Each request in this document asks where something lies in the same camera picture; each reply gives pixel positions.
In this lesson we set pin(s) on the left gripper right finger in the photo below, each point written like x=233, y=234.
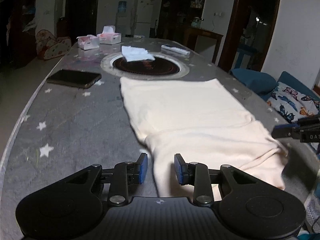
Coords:
x=185, y=172

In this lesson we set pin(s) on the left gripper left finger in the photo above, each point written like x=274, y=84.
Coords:
x=136, y=172

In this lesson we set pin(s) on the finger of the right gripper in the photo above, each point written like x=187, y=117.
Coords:
x=283, y=131

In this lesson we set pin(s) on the cream white garment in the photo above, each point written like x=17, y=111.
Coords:
x=204, y=123

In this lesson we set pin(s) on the butterfly patterned pillow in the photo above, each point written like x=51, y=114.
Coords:
x=291, y=104

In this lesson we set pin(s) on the blue cushion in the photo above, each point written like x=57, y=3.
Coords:
x=258, y=82

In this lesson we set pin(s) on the blue sofa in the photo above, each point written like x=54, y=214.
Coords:
x=294, y=83

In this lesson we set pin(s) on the grey star-patterned tablecloth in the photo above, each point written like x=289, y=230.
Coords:
x=90, y=126

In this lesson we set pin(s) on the round induction hotpot cooker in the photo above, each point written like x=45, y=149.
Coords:
x=163, y=67

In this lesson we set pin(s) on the black smartphone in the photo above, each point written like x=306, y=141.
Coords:
x=74, y=78

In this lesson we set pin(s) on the crumpled white tissue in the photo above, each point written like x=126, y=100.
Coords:
x=133, y=54

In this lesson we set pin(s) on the dark wooden side table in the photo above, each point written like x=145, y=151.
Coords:
x=192, y=36

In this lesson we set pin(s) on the glass kettle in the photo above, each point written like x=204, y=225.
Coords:
x=196, y=22

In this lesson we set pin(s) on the left pink tissue box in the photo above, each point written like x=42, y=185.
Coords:
x=88, y=42

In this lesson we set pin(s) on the pink tissue box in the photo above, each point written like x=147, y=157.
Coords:
x=88, y=42
x=109, y=35

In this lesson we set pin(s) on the right pink tissue box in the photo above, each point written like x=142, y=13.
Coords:
x=109, y=35

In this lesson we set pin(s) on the water dispenser with bottle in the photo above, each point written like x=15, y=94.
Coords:
x=122, y=19

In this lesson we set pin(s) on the polka dot play tent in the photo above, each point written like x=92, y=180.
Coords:
x=49, y=47

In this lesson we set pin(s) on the white refrigerator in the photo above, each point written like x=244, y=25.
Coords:
x=142, y=18

